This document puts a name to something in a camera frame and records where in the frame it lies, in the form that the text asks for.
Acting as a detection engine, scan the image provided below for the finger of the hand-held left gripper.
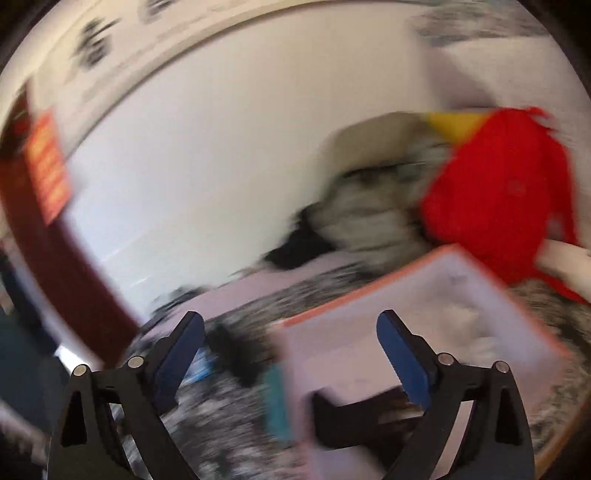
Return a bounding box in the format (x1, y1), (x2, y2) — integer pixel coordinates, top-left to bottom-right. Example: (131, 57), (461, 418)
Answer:
(313, 388), (428, 450)

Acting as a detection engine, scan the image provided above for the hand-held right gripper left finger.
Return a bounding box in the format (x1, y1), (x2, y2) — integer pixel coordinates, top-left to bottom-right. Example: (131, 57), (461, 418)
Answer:
(48, 311), (206, 480)

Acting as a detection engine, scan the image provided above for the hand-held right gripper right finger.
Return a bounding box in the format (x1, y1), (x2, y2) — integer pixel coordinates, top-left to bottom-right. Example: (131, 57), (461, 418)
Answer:
(376, 309), (536, 480)

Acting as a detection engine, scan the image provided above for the orange rimmed storage box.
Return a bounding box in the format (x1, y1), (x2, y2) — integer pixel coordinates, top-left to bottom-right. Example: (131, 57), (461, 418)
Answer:
(270, 244), (575, 480)

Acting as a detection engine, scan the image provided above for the dark patterned blanket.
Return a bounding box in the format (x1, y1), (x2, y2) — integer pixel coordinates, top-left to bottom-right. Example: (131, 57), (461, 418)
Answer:
(115, 268), (591, 480)

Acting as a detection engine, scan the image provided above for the pink quilted blanket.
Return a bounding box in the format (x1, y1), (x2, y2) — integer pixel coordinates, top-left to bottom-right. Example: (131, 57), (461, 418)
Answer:
(198, 257), (370, 324)

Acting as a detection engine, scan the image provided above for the dark red wooden door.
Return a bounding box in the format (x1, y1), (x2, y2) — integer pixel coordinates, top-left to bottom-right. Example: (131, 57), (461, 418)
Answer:
(0, 88), (141, 370)

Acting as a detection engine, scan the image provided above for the black cloth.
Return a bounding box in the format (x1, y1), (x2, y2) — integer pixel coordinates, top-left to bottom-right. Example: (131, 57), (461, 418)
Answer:
(264, 230), (334, 269)

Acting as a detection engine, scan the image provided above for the red plush toy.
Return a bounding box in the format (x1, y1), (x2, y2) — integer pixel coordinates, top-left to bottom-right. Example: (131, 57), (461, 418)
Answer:
(418, 106), (591, 305)

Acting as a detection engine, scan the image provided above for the red door poster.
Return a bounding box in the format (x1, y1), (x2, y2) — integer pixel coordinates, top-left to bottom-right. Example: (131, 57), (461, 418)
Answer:
(28, 108), (73, 223)

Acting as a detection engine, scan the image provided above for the yellow cloth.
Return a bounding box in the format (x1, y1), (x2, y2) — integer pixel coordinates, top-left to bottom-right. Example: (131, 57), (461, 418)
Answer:
(425, 111), (491, 145)

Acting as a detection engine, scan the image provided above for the wall poster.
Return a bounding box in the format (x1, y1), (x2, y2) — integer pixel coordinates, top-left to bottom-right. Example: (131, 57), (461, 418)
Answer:
(28, 0), (264, 116)

